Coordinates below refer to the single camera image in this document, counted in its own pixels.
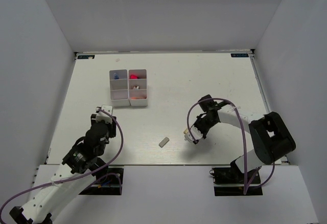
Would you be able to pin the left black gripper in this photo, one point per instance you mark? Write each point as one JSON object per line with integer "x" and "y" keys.
{"x": 113, "y": 128}

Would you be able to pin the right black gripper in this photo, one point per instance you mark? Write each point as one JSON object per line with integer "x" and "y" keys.
{"x": 196, "y": 125}

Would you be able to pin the pink cap black highlighter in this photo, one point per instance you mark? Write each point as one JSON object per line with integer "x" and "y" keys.
{"x": 133, "y": 76}

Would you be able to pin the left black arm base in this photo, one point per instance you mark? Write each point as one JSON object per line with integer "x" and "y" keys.
{"x": 109, "y": 183}

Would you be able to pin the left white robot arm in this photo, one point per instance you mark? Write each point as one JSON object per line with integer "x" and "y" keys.
{"x": 80, "y": 168}

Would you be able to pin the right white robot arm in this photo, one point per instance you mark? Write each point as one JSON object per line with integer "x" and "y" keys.
{"x": 270, "y": 137}

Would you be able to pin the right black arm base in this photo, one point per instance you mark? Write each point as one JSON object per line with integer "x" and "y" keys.
{"x": 228, "y": 183}

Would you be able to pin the left white compartment organizer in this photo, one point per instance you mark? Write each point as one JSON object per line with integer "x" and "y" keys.
{"x": 119, "y": 95}

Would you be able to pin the white compartment organizer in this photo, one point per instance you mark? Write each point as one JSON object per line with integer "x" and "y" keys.
{"x": 119, "y": 95}
{"x": 143, "y": 87}

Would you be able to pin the right white compartment organizer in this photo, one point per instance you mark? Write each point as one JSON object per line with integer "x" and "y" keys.
{"x": 143, "y": 87}

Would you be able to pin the right blue table label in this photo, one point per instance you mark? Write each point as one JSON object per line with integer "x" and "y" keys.
{"x": 239, "y": 55}

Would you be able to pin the blue table label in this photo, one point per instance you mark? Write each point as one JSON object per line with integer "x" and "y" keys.
{"x": 85, "y": 56}
{"x": 239, "y": 55}

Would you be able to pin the left blue table label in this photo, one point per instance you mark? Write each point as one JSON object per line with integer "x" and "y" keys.
{"x": 85, "y": 56}

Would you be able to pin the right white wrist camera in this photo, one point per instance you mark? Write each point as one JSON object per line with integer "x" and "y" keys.
{"x": 193, "y": 136}

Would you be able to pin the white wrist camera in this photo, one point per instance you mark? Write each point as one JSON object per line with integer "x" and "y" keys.
{"x": 104, "y": 113}
{"x": 193, "y": 136}

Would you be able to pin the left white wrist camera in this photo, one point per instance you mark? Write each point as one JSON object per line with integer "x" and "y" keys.
{"x": 104, "y": 113}

